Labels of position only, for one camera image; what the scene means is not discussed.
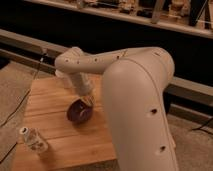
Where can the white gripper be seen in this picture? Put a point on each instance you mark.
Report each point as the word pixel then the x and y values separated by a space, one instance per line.
pixel 83 86

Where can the dark purple ceramic bowl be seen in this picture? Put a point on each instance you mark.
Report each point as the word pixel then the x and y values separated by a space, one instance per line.
pixel 77 115

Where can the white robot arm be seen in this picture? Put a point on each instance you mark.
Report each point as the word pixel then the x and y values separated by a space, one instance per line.
pixel 133 82

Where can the wooden board tabletop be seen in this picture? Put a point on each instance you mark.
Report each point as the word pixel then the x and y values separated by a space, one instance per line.
pixel 69 144

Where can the clear plastic bottle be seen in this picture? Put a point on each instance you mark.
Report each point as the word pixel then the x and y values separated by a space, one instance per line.
pixel 33 139

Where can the long wooden shelf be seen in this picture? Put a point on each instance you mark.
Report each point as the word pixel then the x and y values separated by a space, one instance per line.
pixel 156 21

